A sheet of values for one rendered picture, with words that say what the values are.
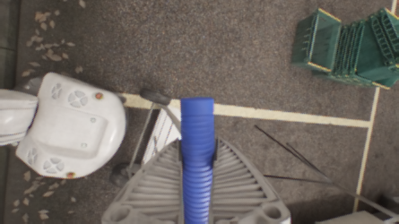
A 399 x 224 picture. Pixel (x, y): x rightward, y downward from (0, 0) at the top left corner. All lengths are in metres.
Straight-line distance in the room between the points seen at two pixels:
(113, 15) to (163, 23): 0.39
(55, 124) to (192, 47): 1.13
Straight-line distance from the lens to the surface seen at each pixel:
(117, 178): 1.32
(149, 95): 1.12
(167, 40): 1.42
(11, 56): 1.57
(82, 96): 1.06
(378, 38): 2.28
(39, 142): 1.26
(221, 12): 1.69
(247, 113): 1.73
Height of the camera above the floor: 1.35
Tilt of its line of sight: 70 degrees down
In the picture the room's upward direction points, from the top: 105 degrees clockwise
